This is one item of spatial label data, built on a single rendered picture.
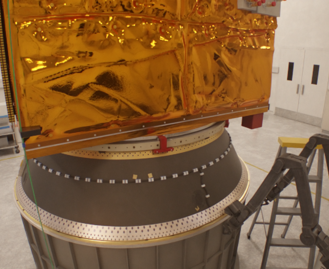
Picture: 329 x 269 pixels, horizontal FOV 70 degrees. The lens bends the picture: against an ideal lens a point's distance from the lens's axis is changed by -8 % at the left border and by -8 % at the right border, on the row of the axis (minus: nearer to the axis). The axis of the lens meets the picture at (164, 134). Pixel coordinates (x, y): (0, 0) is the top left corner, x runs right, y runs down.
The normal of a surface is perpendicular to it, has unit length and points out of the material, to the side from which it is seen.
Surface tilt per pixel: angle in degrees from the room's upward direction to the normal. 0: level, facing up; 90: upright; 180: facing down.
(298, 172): 100
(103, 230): 43
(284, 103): 90
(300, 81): 90
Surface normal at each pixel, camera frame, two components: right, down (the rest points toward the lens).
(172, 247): 0.33, 0.31
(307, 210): -0.73, 0.21
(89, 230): -0.10, -0.47
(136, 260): 0.12, 0.33
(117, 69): 0.58, 0.19
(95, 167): -0.12, -0.15
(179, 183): 0.39, -0.18
